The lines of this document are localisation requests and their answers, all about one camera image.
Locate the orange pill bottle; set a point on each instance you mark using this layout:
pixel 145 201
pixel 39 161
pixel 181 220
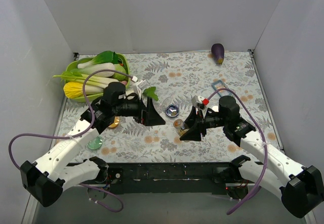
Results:
pixel 180 126

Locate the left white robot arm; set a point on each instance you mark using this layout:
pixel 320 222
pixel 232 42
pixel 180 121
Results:
pixel 49 176

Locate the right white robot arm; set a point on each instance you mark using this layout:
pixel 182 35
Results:
pixel 299 188

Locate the white toy radish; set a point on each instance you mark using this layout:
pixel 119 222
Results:
pixel 150 92

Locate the green vegetable basket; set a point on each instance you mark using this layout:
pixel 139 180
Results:
pixel 122 61

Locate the white toy bok choy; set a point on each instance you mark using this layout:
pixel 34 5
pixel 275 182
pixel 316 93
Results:
pixel 103 61

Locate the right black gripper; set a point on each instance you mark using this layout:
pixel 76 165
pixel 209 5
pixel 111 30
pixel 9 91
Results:
pixel 200 122

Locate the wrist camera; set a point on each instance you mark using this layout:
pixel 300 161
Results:
pixel 139 87
pixel 200 105

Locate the green toy celery stalk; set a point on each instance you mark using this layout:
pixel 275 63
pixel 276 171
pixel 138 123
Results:
pixel 76 76

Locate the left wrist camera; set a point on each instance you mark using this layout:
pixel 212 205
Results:
pixel 139 87

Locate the floral table mat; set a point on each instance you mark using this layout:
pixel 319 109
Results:
pixel 182 76

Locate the small silver pill bottle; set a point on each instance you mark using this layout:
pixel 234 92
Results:
pixel 215 108

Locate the purple toy eggplant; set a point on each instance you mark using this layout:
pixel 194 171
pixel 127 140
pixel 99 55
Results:
pixel 218 52

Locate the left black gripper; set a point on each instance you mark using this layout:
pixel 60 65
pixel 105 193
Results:
pixel 143 111

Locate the green round pill container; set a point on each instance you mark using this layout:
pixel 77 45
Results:
pixel 95 144

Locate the blue round pill container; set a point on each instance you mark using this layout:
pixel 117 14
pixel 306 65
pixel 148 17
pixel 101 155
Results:
pixel 172 111

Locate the green toy cabbage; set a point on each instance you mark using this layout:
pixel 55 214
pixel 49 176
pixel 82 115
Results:
pixel 119 73

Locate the orange round pill container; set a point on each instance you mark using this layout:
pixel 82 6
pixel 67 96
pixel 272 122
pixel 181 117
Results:
pixel 115 123

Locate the yellow toy napa cabbage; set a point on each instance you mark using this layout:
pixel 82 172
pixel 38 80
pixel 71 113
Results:
pixel 74 90

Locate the blue rectangular pill box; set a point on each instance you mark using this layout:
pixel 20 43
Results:
pixel 218 85

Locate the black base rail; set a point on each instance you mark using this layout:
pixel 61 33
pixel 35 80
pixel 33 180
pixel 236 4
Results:
pixel 134 178

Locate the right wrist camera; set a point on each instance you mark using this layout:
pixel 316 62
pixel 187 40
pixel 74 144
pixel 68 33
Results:
pixel 200 105

